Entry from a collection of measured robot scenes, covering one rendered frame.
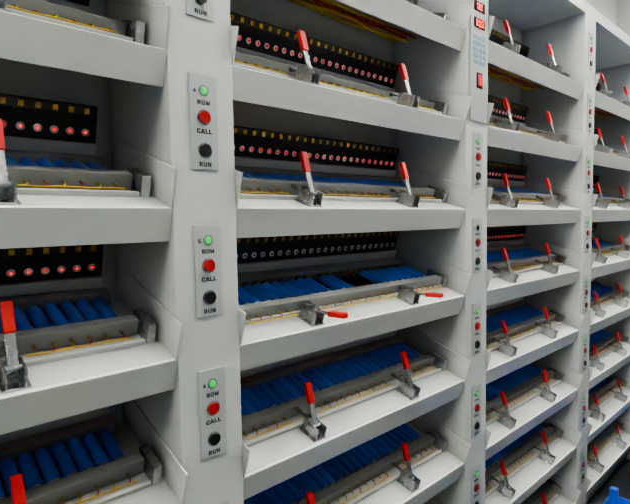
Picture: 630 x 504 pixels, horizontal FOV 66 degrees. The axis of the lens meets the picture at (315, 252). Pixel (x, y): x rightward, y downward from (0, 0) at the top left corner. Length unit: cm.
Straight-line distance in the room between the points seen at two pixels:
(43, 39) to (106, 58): 7
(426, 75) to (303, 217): 59
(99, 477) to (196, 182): 40
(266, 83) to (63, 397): 49
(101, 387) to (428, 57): 98
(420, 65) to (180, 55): 71
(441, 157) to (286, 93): 51
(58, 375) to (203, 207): 26
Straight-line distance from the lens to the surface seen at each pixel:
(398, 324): 98
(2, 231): 59
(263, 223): 73
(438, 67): 123
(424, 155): 121
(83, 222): 61
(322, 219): 80
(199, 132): 67
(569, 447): 191
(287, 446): 85
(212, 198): 67
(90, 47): 65
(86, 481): 75
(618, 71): 256
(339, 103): 86
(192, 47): 70
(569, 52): 187
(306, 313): 82
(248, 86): 74
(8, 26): 63
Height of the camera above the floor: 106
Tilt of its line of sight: 4 degrees down
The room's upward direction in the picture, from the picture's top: 1 degrees counter-clockwise
